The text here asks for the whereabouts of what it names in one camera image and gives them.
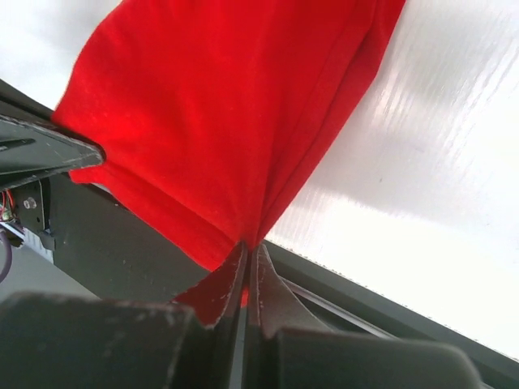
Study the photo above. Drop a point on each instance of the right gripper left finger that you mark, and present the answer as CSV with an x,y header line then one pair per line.
x,y
60,341

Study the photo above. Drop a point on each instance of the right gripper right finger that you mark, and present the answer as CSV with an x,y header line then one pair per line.
x,y
288,347

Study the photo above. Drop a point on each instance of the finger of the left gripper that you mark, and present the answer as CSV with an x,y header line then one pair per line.
x,y
32,150

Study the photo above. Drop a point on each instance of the red t shirt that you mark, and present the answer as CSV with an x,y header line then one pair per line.
x,y
213,114

